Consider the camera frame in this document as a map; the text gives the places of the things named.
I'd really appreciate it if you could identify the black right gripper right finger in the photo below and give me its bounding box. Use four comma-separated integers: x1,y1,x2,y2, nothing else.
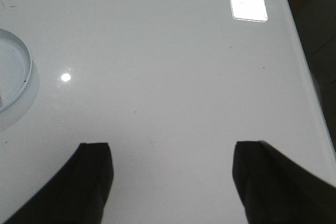
232,141,335,223

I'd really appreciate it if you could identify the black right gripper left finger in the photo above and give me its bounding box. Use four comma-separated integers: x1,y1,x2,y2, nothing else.
6,143,114,223

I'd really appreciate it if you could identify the light blue round plate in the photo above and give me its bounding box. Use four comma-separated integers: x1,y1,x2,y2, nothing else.
1,29,32,111

